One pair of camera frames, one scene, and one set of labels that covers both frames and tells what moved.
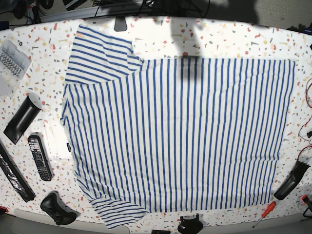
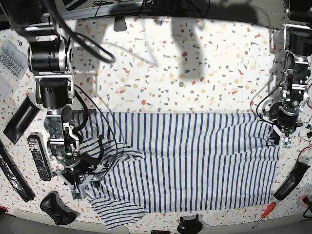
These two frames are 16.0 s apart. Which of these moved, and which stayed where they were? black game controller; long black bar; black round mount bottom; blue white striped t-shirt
Moved: blue white striped t-shirt
Stayed: black round mount bottom; long black bar; black game controller
